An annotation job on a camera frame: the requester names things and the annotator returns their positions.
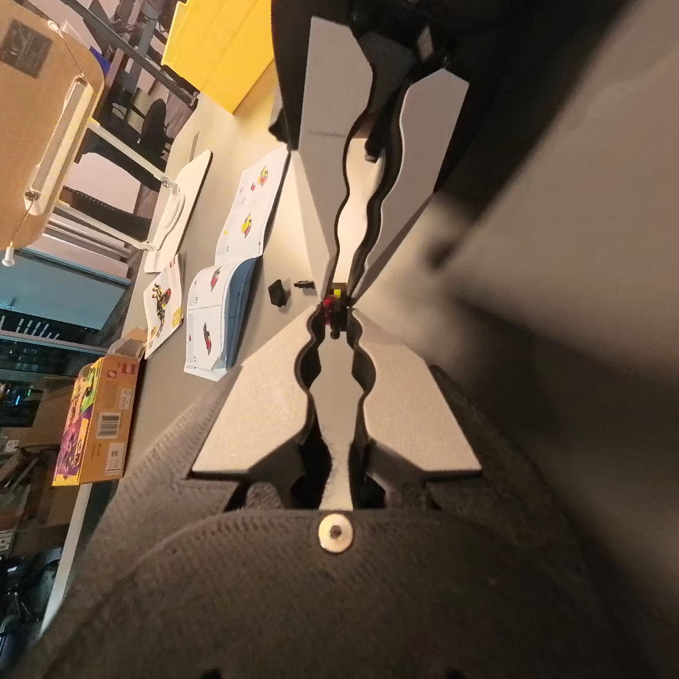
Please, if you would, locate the orange lego box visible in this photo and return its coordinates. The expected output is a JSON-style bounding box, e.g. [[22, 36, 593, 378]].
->
[[51, 326, 147, 488]]

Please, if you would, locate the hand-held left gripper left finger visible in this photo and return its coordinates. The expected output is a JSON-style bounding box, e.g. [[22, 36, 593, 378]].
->
[[191, 307, 321, 494]]

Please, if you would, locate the open instruction booklet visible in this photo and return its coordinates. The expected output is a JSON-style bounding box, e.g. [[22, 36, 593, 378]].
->
[[184, 146, 291, 383]]

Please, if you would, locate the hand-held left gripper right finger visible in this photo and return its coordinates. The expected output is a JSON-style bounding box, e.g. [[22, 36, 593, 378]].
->
[[350, 308, 483, 491]]

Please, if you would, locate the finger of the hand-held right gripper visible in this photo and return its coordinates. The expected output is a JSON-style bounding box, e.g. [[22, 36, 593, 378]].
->
[[346, 68, 471, 298], [289, 15, 376, 298]]

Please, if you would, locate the yellow plastic bin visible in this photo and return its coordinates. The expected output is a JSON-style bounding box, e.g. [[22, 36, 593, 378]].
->
[[162, 0, 278, 115]]

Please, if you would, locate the black lego assembly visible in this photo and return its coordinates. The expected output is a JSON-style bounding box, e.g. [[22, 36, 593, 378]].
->
[[320, 284, 352, 340]]

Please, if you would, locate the dark equipment rack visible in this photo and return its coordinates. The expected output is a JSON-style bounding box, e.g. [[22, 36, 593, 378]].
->
[[0, 339, 70, 430]]

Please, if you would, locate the black office chair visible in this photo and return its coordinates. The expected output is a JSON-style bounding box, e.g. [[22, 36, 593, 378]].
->
[[139, 98, 176, 160]]

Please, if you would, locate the closed instruction booklet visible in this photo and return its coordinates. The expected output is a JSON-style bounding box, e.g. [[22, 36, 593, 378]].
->
[[143, 254, 185, 360]]

